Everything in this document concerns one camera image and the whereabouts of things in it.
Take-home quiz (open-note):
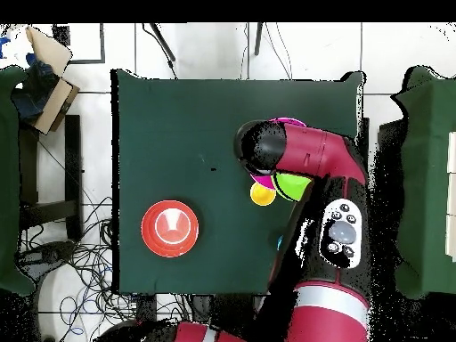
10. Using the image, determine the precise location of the large green bowl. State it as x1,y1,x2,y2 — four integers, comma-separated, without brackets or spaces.
271,171,314,202

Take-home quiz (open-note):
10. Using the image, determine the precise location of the black stool frame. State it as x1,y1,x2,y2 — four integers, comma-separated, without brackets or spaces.
19,114,84,243

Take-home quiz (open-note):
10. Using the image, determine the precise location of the tangle of black cables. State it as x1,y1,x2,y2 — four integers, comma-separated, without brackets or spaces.
20,193,193,342

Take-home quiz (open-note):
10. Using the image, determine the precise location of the cardboard box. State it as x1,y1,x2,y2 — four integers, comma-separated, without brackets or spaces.
10,25,80,136

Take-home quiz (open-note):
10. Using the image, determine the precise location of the black floor frame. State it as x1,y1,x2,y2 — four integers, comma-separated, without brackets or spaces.
52,22,107,65

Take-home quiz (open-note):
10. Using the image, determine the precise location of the orange bowl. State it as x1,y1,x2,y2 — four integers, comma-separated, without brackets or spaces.
141,199,200,258

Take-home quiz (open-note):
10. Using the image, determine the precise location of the white drawer unit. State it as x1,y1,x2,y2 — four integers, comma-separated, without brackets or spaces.
445,130,456,263

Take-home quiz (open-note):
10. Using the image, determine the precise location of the black grey floor stand base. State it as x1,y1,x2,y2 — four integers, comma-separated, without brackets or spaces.
19,240,77,266

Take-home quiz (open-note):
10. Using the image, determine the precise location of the dark blue bag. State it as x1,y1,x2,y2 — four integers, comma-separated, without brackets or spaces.
12,53,60,122

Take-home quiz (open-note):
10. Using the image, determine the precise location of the large pink bowl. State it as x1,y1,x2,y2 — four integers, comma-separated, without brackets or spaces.
248,118,308,191

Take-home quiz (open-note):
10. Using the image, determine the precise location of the dark green table cloth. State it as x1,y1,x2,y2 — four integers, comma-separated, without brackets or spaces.
110,68,368,297

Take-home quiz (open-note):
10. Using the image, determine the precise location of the green cloth side table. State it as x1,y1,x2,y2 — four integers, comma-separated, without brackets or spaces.
389,65,456,300
0,65,37,297

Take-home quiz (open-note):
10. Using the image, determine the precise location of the black floor box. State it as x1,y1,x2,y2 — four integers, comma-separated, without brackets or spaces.
136,293,158,323

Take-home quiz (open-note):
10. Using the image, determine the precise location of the black tripod leg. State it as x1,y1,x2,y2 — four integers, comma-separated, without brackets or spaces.
142,22,178,77
253,22,265,57

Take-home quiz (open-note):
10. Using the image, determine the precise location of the orange-yellow cup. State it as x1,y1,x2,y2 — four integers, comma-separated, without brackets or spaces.
249,182,278,207

